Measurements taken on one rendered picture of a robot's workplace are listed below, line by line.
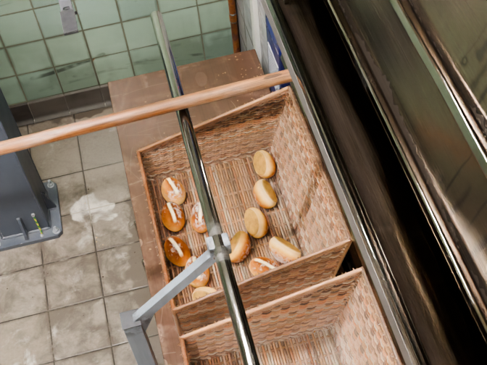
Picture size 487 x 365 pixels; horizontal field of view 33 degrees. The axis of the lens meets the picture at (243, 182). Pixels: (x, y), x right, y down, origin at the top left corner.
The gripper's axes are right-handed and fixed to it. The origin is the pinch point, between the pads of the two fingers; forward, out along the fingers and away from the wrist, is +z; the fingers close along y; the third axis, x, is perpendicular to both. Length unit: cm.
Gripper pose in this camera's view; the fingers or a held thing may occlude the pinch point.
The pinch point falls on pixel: (62, 3)
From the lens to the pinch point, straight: 170.0
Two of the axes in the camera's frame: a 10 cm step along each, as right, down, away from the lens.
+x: -9.7, 2.4, -1.0
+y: 0.7, 6.0, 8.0
